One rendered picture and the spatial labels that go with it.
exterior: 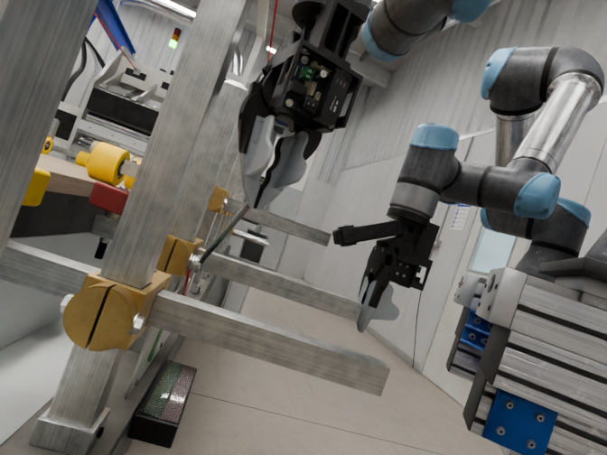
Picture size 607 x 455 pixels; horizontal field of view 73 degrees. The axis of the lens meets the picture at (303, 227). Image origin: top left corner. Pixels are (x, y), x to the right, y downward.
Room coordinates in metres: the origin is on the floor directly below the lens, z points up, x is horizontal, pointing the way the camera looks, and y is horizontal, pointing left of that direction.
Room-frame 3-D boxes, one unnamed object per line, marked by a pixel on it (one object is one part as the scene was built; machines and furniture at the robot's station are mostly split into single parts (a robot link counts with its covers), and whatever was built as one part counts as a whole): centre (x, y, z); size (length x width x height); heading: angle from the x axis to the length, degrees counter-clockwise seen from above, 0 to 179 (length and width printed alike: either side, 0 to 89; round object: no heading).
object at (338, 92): (0.41, 0.05, 1.09); 0.09 x 0.08 x 0.12; 28
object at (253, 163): (0.40, 0.06, 0.99); 0.06 x 0.03 x 0.09; 28
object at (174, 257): (0.63, 0.17, 0.85); 0.14 x 0.06 x 0.05; 8
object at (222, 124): (0.61, 0.16, 0.87); 0.04 x 0.04 x 0.48; 8
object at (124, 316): (0.38, 0.13, 0.82); 0.14 x 0.06 x 0.05; 8
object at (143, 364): (0.58, 0.14, 0.75); 0.26 x 0.01 x 0.10; 8
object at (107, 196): (0.63, 0.28, 0.85); 0.08 x 0.08 x 0.11
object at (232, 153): (0.85, 0.20, 0.89); 0.04 x 0.04 x 0.48; 8
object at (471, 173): (0.76, -0.24, 1.12); 0.11 x 0.11 x 0.08; 52
